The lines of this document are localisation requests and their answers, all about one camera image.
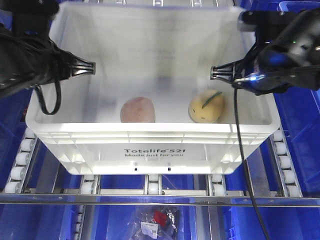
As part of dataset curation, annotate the left white roller track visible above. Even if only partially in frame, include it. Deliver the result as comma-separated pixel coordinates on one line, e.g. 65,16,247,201
3,127,38,194

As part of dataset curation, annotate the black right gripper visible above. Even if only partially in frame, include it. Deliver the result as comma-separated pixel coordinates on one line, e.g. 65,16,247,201
210,8,320,95

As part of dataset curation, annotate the steel shelf front rail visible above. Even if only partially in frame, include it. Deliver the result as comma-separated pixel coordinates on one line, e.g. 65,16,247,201
0,193,320,208

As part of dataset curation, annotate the yellow plush mango toy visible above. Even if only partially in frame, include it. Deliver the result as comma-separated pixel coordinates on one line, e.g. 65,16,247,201
188,89,225,124

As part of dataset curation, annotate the plastic bag with red item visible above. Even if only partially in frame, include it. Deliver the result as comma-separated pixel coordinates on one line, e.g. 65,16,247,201
130,206,181,240

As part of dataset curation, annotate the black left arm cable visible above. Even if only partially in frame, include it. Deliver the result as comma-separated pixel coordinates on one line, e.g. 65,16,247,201
33,42,62,116

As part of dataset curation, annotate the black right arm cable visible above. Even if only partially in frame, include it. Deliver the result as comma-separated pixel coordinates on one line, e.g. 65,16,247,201
233,82,271,240

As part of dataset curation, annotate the pink plush peach toy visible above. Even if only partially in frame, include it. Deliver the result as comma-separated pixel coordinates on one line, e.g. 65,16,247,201
120,96,156,123

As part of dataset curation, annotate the blue storage bin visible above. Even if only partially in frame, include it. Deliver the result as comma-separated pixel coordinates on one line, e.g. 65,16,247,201
0,89,32,190

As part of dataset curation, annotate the center roller track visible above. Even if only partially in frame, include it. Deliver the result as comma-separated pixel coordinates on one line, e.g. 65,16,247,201
143,174,164,195

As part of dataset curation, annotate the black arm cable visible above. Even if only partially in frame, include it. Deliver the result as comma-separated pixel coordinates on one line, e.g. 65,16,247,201
33,42,62,116
233,82,271,240

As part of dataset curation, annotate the center-left roller track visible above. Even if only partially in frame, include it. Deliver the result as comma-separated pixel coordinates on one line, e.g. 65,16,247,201
79,174,101,195

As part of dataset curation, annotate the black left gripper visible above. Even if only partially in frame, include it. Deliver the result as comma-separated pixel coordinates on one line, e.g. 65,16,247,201
0,27,96,98

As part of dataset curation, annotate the white plastic tote box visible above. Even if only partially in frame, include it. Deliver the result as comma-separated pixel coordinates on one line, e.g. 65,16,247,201
26,2,280,175

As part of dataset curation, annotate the blue bin right of tote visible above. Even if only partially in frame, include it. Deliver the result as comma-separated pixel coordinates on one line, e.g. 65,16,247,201
272,0,320,196

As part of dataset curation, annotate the blue bin lower shelf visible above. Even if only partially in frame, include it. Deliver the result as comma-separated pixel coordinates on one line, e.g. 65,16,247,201
89,175,197,240

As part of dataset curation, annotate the right white roller track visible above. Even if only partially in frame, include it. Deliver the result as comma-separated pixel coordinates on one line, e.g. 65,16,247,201
269,127,303,198

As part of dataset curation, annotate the center-right roller track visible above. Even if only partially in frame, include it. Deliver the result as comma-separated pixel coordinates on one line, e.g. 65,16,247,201
207,174,227,197

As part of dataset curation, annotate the white roller track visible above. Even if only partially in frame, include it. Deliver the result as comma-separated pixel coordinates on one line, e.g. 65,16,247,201
3,127,38,194
269,127,303,198

